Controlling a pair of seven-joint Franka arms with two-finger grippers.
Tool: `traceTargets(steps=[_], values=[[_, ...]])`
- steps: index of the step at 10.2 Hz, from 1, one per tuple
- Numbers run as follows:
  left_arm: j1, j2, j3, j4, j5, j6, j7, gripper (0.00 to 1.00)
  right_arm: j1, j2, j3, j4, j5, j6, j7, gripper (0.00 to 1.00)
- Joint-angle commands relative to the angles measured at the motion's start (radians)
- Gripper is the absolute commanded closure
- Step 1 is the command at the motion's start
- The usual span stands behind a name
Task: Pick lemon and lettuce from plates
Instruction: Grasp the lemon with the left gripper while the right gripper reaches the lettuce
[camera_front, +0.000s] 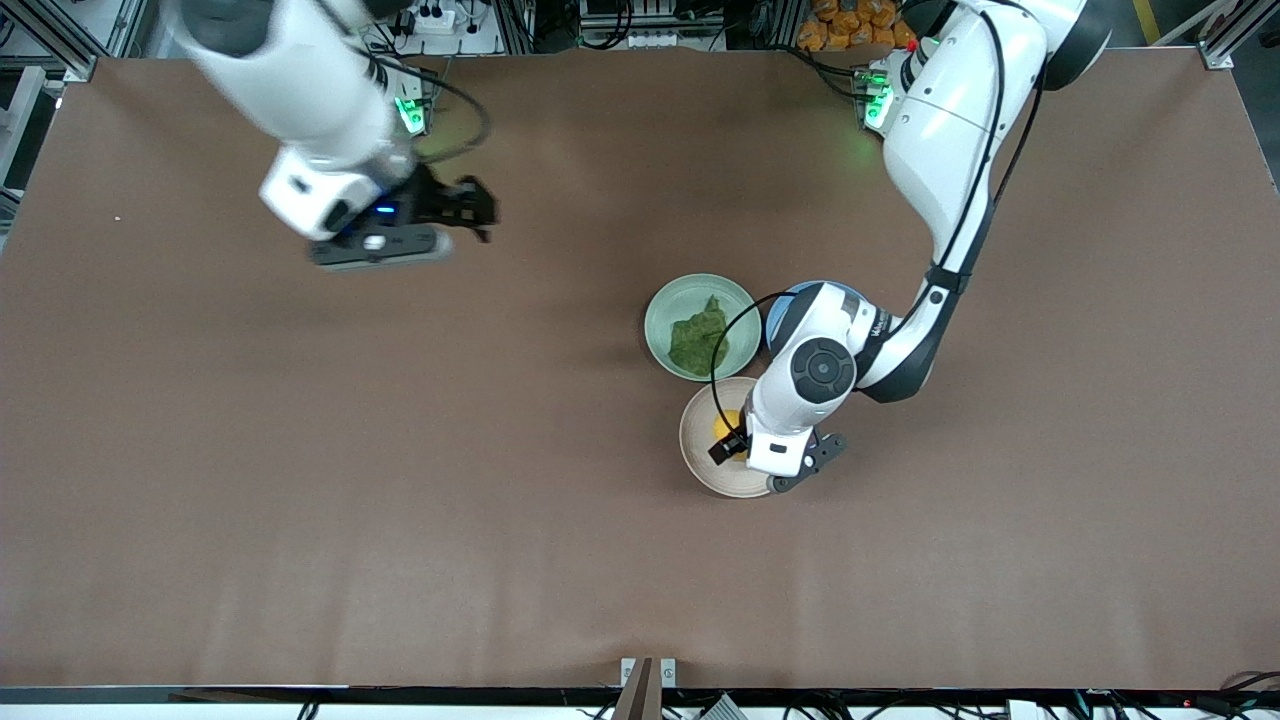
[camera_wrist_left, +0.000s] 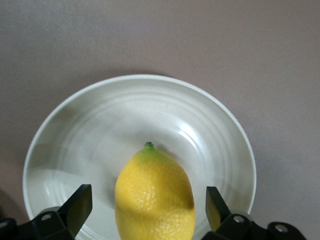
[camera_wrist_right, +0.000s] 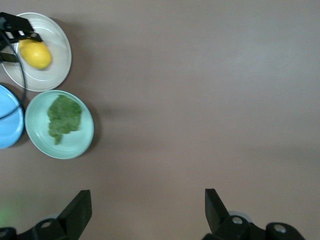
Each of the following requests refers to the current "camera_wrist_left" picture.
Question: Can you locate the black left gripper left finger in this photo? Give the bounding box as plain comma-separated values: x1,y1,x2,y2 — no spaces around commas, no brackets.
0,184,93,240

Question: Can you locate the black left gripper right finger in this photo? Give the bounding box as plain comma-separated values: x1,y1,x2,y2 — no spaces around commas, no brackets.
201,186,308,240

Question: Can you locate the yellow lemon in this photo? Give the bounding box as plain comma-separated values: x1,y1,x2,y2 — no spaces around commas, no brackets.
114,141,196,240

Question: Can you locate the beige plate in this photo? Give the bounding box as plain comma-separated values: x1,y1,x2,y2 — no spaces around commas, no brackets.
22,74,257,240

